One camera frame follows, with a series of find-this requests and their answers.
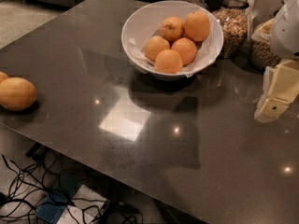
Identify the glass jar of nuts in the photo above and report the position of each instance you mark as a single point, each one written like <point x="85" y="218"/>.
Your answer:
<point x="233" y="20"/>

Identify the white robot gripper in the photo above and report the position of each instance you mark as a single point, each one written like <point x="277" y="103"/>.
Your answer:
<point x="286" y="34"/>

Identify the blue box on floor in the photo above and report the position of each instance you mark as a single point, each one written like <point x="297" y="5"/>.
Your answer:
<point x="58" y="199"/>

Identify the large orange on table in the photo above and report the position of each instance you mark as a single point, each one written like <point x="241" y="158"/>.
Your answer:
<point x="17" y="94"/>

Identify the white paper bowl liner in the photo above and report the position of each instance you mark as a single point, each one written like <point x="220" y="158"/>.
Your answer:
<point x="137" y="31"/>

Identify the white ceramic bowl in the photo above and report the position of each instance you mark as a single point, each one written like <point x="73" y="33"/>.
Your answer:
<point x="167" y="9"/>

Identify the glass jar of cereal rings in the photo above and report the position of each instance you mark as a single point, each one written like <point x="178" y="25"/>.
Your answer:
<point x="260" y="54"/>

